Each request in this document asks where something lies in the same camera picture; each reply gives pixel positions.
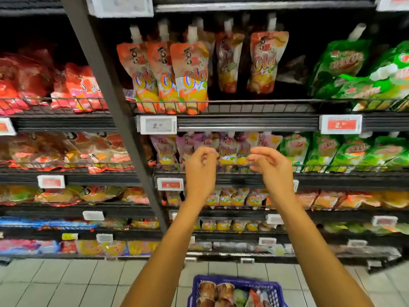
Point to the person's right hand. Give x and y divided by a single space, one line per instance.
278 179

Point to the person's left hand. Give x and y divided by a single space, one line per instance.
201 175

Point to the row of orange Cici pouches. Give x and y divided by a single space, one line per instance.
192 73

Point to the blue plastic shopping basket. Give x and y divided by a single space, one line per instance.
236 278

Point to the orange jelly cup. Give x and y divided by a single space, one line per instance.
204 303
208 291
225 292

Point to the black metal store shelf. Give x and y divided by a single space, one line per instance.
114 92

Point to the person's right forearm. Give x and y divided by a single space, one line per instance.
323 265

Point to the person's left forearm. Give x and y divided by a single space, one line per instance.
160 271

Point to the row of purple pouches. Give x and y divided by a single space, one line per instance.
231 150

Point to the row of small multicolour pouches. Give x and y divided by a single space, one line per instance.
236 197

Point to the white price tag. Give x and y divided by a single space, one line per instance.
174 215
93 215
156 124
120 6
192 240
385 221
104 238
357 243
267 241

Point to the row of small yellow pouches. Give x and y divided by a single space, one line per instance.
223 225

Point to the row of small green pouches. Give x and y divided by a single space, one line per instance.
370 228

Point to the row of yellow bags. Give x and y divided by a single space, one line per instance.
115 247

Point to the row of clear red-print bags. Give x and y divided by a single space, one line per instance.
83 150

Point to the row of yellow-green bags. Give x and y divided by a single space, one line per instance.
64 193

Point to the yellow price tag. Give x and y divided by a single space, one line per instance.
69 236

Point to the row of red bags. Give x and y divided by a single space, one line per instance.
51 83

